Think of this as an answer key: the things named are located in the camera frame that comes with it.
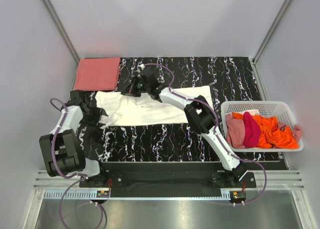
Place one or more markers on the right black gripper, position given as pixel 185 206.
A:
pixel 131 89

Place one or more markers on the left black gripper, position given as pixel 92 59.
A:
pixel 98 112

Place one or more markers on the white t shirt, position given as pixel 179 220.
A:
pixel 124 110

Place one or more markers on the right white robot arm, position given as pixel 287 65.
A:
pixel 200 116

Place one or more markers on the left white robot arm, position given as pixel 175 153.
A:
pixel 61 149

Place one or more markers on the folded pink t shirt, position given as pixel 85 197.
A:
pixel 97 74

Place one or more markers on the pink t shirt in basket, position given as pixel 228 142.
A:
pixel 235 132

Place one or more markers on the magenta t shirt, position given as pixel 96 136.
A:
pixel 252 131

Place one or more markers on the orange t shirt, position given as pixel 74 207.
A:
pixel 262 141

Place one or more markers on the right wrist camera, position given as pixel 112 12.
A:
pixel 142 66

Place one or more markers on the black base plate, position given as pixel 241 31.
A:
pixel 167 180

